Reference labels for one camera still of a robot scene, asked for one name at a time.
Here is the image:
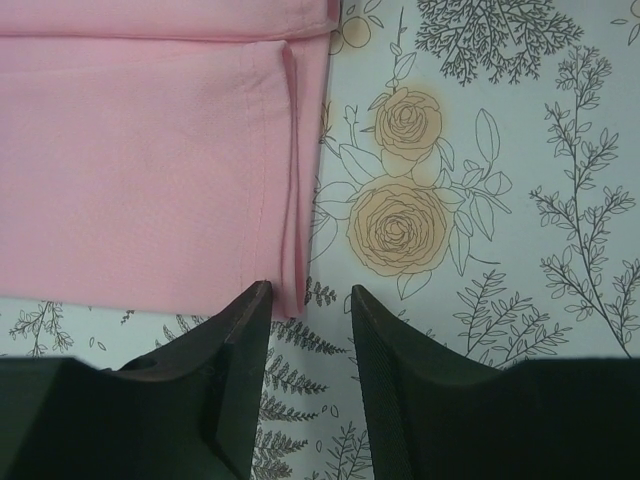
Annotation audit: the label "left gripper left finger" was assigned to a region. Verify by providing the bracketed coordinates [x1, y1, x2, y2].
[117, 281, 273, 479]

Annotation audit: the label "pink t shirt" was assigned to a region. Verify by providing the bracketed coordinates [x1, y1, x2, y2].
[1, 1, 340, 317]

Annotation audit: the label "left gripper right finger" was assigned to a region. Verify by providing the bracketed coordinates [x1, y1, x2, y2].
[351, 285, 499, 479]

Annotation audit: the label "floral table mat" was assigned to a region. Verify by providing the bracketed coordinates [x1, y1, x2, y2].
[1, 1, 639, 479]

